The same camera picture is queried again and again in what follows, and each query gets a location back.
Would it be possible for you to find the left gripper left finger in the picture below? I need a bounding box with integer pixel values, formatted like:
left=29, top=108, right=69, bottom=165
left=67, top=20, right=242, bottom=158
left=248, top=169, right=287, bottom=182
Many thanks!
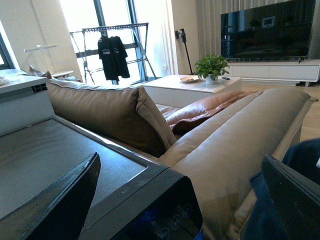
left=0, top=152, right=101, bottom=240

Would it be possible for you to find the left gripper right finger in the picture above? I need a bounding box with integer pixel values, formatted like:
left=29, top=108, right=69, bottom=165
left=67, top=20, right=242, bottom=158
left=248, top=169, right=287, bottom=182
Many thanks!
left=261, top=155, right=320, bottom=240

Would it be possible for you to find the dark navy garment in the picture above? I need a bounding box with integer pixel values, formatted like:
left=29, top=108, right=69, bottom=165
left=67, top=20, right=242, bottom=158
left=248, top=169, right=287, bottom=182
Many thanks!
left=242, top=138, right=320, bottom=240

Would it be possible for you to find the grey front-load washing machine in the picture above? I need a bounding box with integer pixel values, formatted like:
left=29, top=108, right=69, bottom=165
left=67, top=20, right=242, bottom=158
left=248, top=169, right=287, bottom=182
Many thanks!
left=0, top=118, right=203, bottom=240

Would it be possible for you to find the metal clothes drying rack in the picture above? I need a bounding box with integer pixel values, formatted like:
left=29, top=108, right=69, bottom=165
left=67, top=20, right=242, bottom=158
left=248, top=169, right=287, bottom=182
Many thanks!
left=70, top=22, right=157, bottom=85

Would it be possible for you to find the tan leather sofa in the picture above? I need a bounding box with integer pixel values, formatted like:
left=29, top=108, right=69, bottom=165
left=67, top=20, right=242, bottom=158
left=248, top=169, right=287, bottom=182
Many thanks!
left=47, top=79, right=316, bottom=240

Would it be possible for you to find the white tv cabinet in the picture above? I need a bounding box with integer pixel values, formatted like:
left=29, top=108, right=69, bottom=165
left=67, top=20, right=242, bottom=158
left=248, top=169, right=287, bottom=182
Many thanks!
left=228, top=59, right=320, bottom=87

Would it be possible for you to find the orange leather cushion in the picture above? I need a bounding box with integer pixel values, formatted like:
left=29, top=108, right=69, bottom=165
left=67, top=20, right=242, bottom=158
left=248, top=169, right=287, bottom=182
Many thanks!
left=165, top=91, right=254, bottom=134

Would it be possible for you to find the green potted plant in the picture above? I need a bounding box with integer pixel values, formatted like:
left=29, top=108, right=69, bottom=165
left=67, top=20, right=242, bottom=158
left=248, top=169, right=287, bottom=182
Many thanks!
left=194, top=53, right=229, bottom=85

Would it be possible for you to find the wooden dish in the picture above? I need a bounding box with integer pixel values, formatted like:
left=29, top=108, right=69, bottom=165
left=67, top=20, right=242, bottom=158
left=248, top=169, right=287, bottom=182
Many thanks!
left=180, top=75, right=200, bottom=84

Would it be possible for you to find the white coffee table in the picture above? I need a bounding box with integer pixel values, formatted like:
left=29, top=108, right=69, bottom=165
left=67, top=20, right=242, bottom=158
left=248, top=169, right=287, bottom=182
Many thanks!
left=142, top=75, right=242, bottom=108

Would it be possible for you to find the large flat television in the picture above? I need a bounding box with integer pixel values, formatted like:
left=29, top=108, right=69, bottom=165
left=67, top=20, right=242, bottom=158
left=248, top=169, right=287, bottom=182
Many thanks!
left=220, top=0, right=316, bottom=61

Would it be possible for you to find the black hanging t-shirt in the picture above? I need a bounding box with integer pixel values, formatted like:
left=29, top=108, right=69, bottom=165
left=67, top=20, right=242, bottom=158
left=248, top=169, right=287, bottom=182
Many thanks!
left=97, top=35, right=130, bottom=81

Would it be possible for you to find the black stick vacuum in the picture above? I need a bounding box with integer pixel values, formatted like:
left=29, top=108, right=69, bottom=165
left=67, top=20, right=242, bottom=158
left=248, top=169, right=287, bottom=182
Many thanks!
left=174, top=28, right=193, bottom=75

